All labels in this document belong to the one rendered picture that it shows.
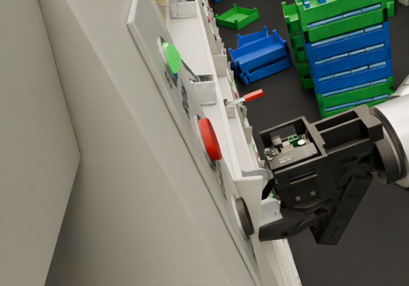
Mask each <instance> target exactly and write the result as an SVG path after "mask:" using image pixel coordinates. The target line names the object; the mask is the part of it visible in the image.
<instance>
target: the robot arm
mask: <svg viewBox="0 0 409 286"><path fill-rule="evenodd" d="M289 125H293V126H294V129H295V133H296V134H293V135H291V136H288V137H286V138H283V139H280V137H279V136H275V137H273V138H272V137H271V134H270V133H271V132H273V131H276V130H279V129H282V128H284V127H288V126H289ZM259 134H260V137H261V139H262V142H263V144H264V147H265V149H264V151H263V153H264V156H265V159H266V162H267V164H268V165H267V166H265V167H263V168H256V169H252V170H242V169H241V172H242V176H243V177H247V176H263V185H262V200H261V208H260V222H259V236H258V238H259V241H260V242H263V241H270V240H280V239H286V238H289V237H292V236H294V235H297V234H299V233H300V232H302V231H303V230H305V229H306V228H308V227H309V228H310V230H311V232H312V234H313V236H314V238H315V241H316V244H321V245H337V243H338V241H339V240H340V238H341V236H342V235H343V233H344V230H345V229H346V227H347V225H348V224H349V222H350V220H351V218H352V216H353V214H354V212H355V211H356V209H357V207H358V206H359V204H360V202H361V200H362V198H363V196H364V194H365V193H366V191H367V189H368V187H369V185H370V184H371V182H372V180H373V176H372V174H373V175H374V177H375V178H376V180H377V181H378V182H379V183H380V184H381V185H387V184H390V183H392V184H394V185H396V186H398V187H400V188H402V189H403V190H406V191H407V192H409V75H408V76H407V78H406V79H405V80H404V81H403V82H402V84H401V85H400V87H398V89H397V90H396V91H395V93H394V94H392V95H390V96H389V98H387V100H386V101H385V102H383V103H380V104H378V105H375V106H372V107H371V108H368V106H367V105H366V104H363V105H360V106H358V107H355V108H352V109H350V110H347V111H344V112H342V113H339V114H336V115H333V116H331V117H327V118H325V119H322V120H319V121H317V122H314V123H312V124H310V123H308V121H307V119H306V117H305V116H302V117H299V118H297V119H293V120H291V121H288V122H286V123H283V124H280V125H277V126H275V127H272V128H269V129H267V130H264V131H261V132H259ZM272 188H273V189H274V191H275V193H276V195H279V197H280V199H281V204H280V203H279V201H278V200H277V199H275V198H267V197H268V196H269V194H270V192H271V191H272ZM280 208H281V209H280Z"/></svg>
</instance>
